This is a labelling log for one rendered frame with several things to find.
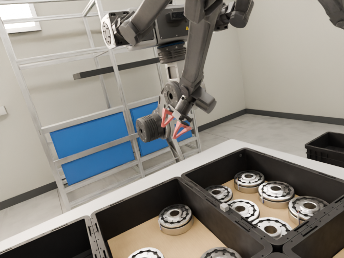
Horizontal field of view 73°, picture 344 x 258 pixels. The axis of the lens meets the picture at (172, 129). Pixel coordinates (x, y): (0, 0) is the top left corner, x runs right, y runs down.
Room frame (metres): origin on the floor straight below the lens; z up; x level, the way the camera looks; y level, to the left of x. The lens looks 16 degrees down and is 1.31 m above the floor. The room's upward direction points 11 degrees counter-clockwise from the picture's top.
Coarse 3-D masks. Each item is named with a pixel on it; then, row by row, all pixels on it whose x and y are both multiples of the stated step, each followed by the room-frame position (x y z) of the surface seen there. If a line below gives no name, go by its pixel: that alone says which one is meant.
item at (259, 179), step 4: (240, 172) 0.77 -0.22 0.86; (244, 172) 0.76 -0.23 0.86; (248, 172) 0.76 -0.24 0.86; (252, 172) 0.76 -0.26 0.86; (256, 172) 0.75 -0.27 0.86; (236, 176) 0.75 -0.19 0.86; (240, 176) 0.74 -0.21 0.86; (256, 176) 0.72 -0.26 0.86; (260, 176) 0.72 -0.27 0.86; (236, 180) 0.72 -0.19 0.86; (240, 180) 0.72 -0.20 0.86; (244, 180) 0.71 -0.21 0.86; (252, 180) 0.70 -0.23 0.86; (256, 180) 0.69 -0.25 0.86; (260, 180) 0.69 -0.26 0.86; (240, 184) 0.69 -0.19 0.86; (244, 184) 0.68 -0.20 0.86; (248, 184) 0.68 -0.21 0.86; (252, 184) 0.67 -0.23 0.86; (256, 184) 0.67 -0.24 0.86
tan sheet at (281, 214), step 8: (224, 184) 0.76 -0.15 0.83; (232, 184) 0.75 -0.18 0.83; (232, 192) 0.70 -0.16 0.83; (240, 192) 0.69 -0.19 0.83; (256, 192) 0.67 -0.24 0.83; (248, 200) 0.64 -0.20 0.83; (256, 200) 0.63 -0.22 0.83; (264, 208) 0.59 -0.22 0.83; (272, 208) 0.58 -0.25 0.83; (264, 216) 0.56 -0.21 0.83; (272, 216) 0.55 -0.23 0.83; (280, 216) 0.54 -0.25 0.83; (288, 216) 0.54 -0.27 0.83
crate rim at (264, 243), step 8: (160, 184) 0.68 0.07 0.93; (184, 184) 0.65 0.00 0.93; (144, 192) 0.65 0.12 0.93; (200, 192) 0.58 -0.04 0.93; (120, 200) 0.63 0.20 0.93; (128, 200) 0.63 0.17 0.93; (208, 200) 0.54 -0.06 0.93; (104, 208) 0.60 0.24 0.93; (216, 208) 0.50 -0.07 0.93; (224, 216) 0.47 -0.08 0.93; (232, 216) 0.46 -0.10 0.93; (96, 224) 0.55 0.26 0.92; (240, 224) 0.43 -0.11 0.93; (96, 232) 0.50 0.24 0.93; (248, 232) 0.40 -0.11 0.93; (256, 240) 0.38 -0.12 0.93; (264, 240) 0.37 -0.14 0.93; (104, 248) 0.44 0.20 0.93; (264, 248) 0.35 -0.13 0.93; (272, 248) 0.35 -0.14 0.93; (104, 256) 0.42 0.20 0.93; (256, 256) 0.34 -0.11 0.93; (264, 256) 0.34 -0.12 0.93
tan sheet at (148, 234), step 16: (144, 224) 0.63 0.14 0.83; (112, 240) 0.59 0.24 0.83; (128, 240) 0.57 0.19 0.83; (144, 240) 0.56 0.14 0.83; (160, 240) 0.55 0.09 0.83; (176, 240) 0.53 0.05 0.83; (192, 240) 0.52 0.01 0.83; (208, 240) 0.51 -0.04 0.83; (128, 256) 0.51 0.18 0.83; (176, 256) 0.48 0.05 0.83; (192, 256) 0.47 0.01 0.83
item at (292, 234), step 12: (228, 156) 0.78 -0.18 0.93; (264, 156) 0.73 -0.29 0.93; (300, 168) 0.61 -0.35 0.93; (336, 180) 0.52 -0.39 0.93; (204, 192) 0.58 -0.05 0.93; (336, 204) 0.43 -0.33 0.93; (240, 216) 0.46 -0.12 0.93; (312, 216) 0.41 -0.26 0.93; (252, 228) 0.41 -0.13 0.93; (300, 228) 0.38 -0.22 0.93; (276, 240) 0.37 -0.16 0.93; (288, 240) 0.36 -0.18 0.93
